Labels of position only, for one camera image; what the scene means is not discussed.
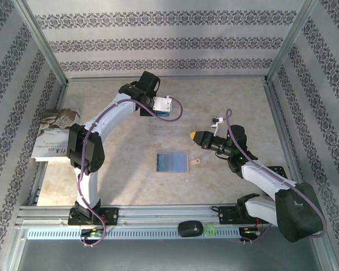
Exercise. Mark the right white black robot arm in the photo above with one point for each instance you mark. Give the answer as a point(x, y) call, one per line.
point(271, 180)

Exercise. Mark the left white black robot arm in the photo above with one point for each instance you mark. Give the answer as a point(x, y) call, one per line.
point(110, 115)

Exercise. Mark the clear acrylic card tray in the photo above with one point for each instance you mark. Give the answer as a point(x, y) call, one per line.
point(180, 128)

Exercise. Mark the black desk calculator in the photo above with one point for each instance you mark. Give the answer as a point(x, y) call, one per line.
point(279, 170)

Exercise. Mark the green tape roll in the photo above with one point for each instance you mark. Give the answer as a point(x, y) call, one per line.
point(204, 230)

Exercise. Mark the black oval remote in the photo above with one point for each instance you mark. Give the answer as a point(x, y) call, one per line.
point(189, 228)

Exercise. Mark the small circuit board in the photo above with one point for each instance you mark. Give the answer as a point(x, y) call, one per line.
point(93, 233)
point(250, 232)

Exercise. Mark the paperback book beige cover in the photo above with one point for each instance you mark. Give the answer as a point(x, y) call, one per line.
point(53, 132)

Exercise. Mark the thin aluminium frame rail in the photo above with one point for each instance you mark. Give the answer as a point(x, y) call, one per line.
point(166, 79)

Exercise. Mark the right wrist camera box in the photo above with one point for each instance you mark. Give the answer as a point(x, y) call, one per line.
point(217, 124)

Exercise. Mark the aluminium frame side rail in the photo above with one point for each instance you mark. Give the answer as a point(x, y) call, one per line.
point(273, 97)
point(62, 94)

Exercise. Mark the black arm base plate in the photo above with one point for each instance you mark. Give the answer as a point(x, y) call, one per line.
point(228, 216)
point(113, 216)

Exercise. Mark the wide aluminium frame rail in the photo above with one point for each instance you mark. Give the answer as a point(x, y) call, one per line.
point(164, 214)

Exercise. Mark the aluminium frame post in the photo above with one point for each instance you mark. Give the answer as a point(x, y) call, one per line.
point(42, 42)
point(288, 42)

